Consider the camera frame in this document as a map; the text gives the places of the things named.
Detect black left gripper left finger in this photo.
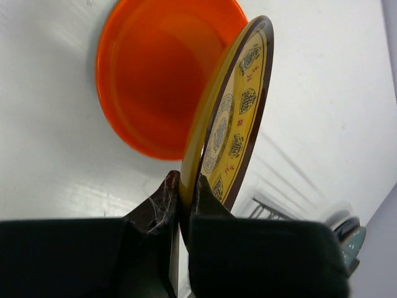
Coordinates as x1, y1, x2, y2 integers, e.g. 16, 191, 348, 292
1, 171, 180, 297

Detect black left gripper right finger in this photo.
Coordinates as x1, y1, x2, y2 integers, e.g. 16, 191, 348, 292
188, 176, 350, 297

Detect grey plate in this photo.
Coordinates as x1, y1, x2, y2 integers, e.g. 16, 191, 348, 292
334, 217, 366, 276

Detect yellow patterned plate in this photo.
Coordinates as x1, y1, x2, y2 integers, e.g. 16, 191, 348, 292
179, 16, 274, 242

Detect orange plate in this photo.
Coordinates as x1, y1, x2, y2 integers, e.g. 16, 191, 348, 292
95, 1, 248, 161

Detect grey wire dish rack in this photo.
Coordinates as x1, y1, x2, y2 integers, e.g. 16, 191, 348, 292
249, 197, 298, 220

